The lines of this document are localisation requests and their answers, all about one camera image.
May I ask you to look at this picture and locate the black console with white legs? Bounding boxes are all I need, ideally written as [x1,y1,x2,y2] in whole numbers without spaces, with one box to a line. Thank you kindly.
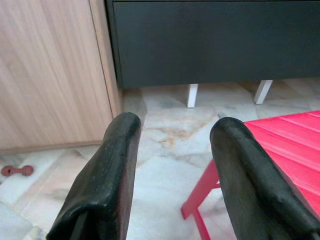
[106,0,320,109]

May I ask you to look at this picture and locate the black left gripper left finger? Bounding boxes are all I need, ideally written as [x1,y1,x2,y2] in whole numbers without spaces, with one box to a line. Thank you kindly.
[46,111,142,240]

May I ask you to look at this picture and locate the light wooden cabinet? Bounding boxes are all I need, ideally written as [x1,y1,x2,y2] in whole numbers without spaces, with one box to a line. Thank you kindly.
[0,0,123,154]

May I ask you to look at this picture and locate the red plastic stool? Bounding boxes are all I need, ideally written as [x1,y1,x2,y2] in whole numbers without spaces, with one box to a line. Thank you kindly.
[180,110,320,240]

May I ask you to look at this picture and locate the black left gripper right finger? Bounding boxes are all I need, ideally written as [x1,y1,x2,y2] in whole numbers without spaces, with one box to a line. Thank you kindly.
[210,116,320,240]

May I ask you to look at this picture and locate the small red dumbbell toy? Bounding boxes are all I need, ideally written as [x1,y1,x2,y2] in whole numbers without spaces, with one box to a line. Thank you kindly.
[1,164,35,178]

